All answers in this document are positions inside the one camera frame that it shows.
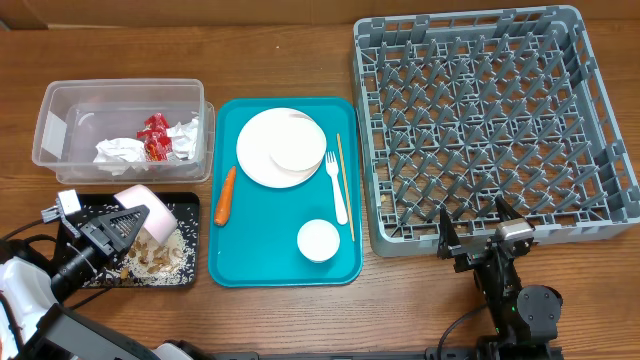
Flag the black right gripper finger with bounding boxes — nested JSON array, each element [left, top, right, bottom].
[[495, 195, 523, 222], [437, 207, 461, 259]]

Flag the bowl with food scraps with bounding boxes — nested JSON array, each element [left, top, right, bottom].
[[114, 184, 177, 246]]

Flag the white tissue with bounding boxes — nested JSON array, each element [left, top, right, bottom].
[[93, 138, 148, 176]]

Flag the red snack wrapper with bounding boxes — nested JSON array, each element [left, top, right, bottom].
[[136, 113, 172, 162]]

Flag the orange carrot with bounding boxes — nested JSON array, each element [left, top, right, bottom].
[[214, 166, 237, 226]]

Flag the white napkin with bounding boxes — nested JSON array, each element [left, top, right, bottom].
[[166, 116, 199, 160]]

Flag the white small cup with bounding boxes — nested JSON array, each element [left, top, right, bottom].
[[297, 219, 340, 263]]

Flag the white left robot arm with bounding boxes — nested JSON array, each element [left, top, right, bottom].
[[1, 205, 210, 360]]

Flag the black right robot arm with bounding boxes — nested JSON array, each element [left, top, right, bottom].
[[435, 196, 563, 359]]

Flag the spilled rice and peanuts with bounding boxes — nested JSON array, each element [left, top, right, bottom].
[[84, 199, 199, 288]]

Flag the black tray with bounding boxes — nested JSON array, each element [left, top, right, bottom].
[[49, 192, 201, 291]]

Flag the wooden chopstick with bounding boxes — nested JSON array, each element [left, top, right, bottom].
[[336, 133, 355, 243]]

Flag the grey dish rack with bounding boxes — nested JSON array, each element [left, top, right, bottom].
[[353, 5, 639, 257]]

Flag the clear plastic bin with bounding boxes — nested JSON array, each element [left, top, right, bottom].
[[32, 78, 215, 184]]

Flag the teal plastic tray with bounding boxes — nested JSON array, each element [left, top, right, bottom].
[[208, 97, 363, 287]]

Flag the white plastic fork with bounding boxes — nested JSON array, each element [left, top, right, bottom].
[[325, 151, 348, 225]]

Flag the pink plate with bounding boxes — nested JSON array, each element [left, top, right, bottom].
[[236, 107, 322, 189]]

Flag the cream bowl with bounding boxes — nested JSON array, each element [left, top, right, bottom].
[[270, 117, 327, 171]]

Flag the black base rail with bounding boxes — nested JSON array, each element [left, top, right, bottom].
[[209, 347, 481, 360]]

